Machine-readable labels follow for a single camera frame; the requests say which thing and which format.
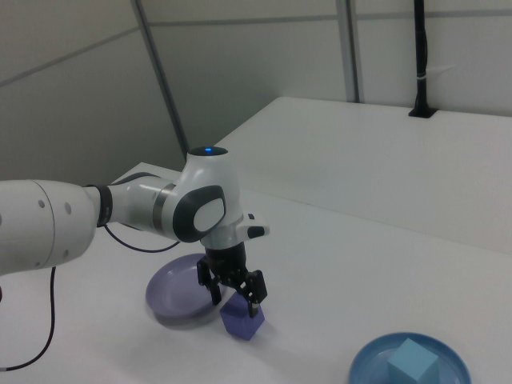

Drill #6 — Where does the purple foam cube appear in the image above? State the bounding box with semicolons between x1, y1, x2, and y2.
219;290;266;342

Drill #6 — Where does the cyan foam cube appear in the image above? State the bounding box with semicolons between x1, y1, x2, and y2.
386;338;440;384

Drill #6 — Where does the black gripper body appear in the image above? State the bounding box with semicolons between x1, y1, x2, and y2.
203;242;249;289

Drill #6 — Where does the purple plate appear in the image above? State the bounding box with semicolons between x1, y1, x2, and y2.
145;253;231;321

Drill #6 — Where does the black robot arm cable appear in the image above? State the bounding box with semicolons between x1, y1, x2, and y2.
0;222;183;371

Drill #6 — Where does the blue plate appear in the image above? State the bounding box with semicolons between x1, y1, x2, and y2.
349;331;471;384

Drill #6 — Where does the black pole stand with base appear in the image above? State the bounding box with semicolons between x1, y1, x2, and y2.
407;0;437;119

